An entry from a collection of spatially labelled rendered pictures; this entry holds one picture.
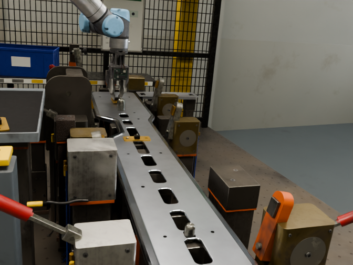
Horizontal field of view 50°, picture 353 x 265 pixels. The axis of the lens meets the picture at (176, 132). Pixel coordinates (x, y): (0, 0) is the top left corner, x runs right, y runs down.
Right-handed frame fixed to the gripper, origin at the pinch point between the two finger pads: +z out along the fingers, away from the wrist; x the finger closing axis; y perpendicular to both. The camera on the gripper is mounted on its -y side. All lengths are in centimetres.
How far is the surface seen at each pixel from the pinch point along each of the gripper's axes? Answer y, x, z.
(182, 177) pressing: 76, 6, 2
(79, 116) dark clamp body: 49, -18, -6
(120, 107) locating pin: 14.1, -0.5, 0.8
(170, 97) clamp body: 8.5, 21.4, -2.2
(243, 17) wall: -256, 178, -32
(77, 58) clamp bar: 1.7, -16.0, -15.7
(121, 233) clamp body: 106, -14, -4
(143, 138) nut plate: 47.0, 1.9, 1.8
